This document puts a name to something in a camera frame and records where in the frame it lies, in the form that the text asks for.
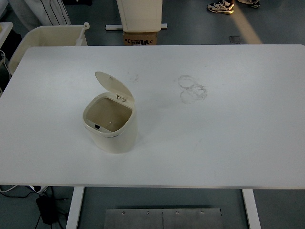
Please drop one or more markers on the white power strip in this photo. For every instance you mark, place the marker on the white power strip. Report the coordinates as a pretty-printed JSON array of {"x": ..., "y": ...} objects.
[{"x": 39, "y": 189}]

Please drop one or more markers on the tall cream trash bin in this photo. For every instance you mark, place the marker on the tall cream trash bin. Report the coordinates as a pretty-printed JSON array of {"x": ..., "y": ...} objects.
[{"x": 140, "y": 15}]

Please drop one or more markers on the brown cardboard box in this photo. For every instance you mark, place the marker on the brown cardboard box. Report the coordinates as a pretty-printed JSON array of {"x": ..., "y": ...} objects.
[{"x": 140, "y": 38}]

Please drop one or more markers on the white and black sneaker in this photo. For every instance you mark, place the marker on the white and black sneaker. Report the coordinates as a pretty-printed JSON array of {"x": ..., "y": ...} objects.
[{"x": 221, "y": 6}]

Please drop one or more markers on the white side table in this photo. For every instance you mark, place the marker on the white side table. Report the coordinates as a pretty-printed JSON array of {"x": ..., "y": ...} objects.
[{"x": 5, "y": 28}]

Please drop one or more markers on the grey metal base bar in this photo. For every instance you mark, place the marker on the grey metal base bar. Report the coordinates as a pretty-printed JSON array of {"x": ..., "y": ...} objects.
[{"x": 112, "y": 27}]

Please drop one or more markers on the left white table leg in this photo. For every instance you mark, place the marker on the left white table leg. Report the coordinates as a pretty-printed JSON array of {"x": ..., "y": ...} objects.
[{"x": 75, "y": 208}]

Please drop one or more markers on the cream plastic storage bin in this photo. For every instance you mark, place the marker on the cream plastic storage bin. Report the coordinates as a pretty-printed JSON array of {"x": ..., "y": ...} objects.
[{"x": 44, "y": 36}]

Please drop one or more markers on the white table leg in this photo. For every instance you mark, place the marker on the white table leg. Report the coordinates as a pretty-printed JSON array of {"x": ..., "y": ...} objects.
[
  {"x": 251, "y": 209},
  {"x": 75, "y": 208}
]

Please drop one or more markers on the black power adapter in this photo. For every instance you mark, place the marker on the black power adapter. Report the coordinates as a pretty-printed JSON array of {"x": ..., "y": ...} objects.
[{"x": 47, "y": 209}]

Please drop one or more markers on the right white table leg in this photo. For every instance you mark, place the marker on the right white table leg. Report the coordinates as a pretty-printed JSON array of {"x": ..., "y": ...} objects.
[{"x": 251, "y": 209}]

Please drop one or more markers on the cream desktop trash can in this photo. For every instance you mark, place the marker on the cream desktop trash can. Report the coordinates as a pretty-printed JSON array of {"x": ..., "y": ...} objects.
[{"x": 111, "y": 117}]

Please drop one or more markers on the metal floor outlet cover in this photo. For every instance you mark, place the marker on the metal floor outlet cover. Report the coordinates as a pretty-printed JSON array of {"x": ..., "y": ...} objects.
[{"x": 235, "y": 40}]

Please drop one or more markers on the white striped fabric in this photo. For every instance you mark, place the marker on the white striped fabric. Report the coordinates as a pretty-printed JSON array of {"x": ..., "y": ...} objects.
[{"x": 36, "y": 13}]

